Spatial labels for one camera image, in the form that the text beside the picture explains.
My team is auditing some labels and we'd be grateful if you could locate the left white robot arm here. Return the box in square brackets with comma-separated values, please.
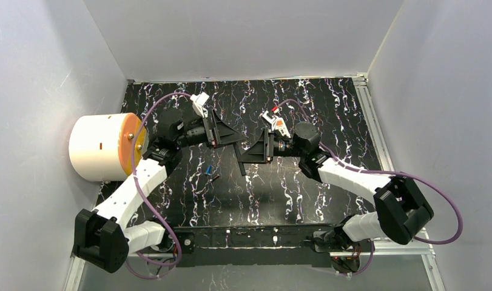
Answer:
[69, 108, 245, 273]

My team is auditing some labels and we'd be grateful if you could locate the right aluminium frame rail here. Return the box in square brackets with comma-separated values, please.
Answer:
[352, 75, 445, 290]

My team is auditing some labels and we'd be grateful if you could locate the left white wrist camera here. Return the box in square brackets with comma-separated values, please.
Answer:
[190, 92, 209, 118]

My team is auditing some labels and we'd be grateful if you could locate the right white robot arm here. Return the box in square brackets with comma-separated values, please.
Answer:
[237, 122, 434, 252]

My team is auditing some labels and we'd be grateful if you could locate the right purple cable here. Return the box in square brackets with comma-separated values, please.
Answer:
[274, 99, 464, 277]

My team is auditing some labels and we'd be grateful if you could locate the front aluminium frame rail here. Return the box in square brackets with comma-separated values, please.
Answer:
[64, 241, 443, 290]

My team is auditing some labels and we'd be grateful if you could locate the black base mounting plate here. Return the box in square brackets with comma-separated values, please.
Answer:
[135, 224, 375, 269]

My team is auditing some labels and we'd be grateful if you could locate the black remote control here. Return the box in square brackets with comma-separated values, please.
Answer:
[234, 143, 246, 176]

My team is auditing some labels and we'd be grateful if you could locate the aluminium frame rail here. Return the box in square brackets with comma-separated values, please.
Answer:
[352, 75, 445, 290]
[64, 241, 443, 290]

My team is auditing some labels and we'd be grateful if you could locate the white orange cylinder container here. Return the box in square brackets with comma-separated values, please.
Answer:
[69, 113, 149, 182]

